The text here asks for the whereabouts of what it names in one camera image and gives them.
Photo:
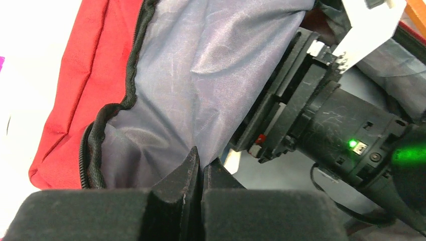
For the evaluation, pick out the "dark blue book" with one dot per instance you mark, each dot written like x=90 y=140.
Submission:
x=232 y=161

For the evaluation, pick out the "purple green paperback book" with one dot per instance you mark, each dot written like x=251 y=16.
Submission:
x=2 y=60

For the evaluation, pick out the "red backpack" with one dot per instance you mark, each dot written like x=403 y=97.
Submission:
x=142 y=83

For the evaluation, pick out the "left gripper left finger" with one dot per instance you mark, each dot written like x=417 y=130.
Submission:
x=167 y=211

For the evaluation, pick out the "orange wooden rack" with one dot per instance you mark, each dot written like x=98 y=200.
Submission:
x=415 y=9

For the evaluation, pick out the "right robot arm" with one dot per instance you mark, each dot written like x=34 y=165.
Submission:
x=402 y=197

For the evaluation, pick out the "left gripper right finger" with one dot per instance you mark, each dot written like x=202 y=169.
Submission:
x=232 y=212

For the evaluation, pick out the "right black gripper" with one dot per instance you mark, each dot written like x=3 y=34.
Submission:
x=302 y=107

